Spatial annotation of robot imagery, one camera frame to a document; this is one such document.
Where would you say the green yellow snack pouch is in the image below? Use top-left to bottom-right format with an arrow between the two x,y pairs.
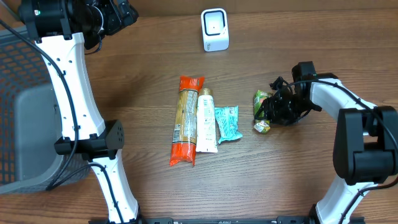
254,90 -> 272,134

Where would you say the teal snack packet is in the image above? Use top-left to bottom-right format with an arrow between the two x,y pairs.
215,106 -> 243,144

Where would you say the white tube with gold cap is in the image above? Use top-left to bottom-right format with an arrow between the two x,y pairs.
196,88 -> 218,153

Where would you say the orange spaghetti pack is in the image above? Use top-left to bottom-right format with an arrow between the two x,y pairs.
169,76 -> 205,166

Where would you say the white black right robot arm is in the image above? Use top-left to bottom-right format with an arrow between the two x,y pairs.
254,61 -> 397,224

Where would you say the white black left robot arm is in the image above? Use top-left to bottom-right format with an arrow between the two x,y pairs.
19,0 -> 143,223

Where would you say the white barcode scanner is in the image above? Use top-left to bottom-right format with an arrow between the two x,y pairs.
201,8 -> 229,52

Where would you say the grey plastic shopping basket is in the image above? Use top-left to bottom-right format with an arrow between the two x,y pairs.
1,30 -> 89,195

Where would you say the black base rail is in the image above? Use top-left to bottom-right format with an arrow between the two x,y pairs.
139,216 -> 315,224

